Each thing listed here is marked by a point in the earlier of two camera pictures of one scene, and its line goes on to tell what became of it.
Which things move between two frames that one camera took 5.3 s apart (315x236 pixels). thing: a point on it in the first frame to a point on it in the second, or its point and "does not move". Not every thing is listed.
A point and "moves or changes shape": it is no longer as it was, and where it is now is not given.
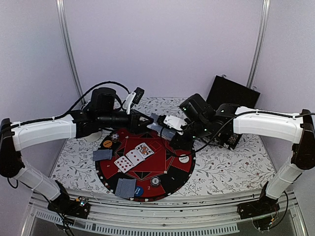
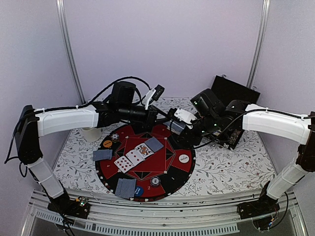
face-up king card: x=144 y=151 does not move
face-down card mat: x=155 y=126 moves or changes shape
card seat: x=102 y=154 does not move
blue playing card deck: x=168 y=133 moves or changes shape
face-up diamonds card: x=135 y=157 does not move
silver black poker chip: x=155 y=182 does not move
